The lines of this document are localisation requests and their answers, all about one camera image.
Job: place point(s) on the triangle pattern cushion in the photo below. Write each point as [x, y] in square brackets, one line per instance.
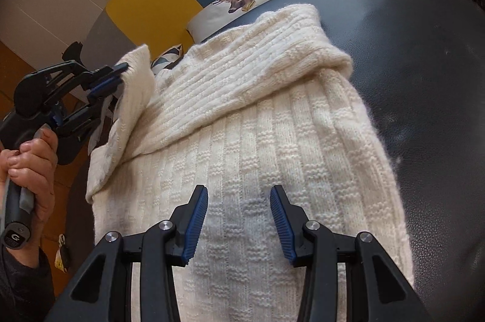
[168, 57]

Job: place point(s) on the black leather seat surface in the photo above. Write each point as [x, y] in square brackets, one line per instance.
[416, 79]

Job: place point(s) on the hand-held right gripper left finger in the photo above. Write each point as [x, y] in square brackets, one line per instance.
[197, 223]

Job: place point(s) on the yellow black tag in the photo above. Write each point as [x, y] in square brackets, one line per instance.
[62, 257]

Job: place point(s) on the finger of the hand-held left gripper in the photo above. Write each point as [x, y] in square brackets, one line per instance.
[83, 117]
[106, 85]

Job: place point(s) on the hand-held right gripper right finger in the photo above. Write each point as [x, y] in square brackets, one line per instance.
[281, 223]

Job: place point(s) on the grey yellow blue sofa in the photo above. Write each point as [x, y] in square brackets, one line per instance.
[151, 0]

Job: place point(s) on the cream knit sweater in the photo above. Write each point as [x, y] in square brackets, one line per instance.
[246, 140]

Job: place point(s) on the deer print cushion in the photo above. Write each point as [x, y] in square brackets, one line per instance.
[227, 15]

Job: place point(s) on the person's left forearm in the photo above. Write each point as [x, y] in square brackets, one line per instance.
[22, 288]

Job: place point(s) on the person's left hand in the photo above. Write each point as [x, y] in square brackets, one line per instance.
[41, 163]

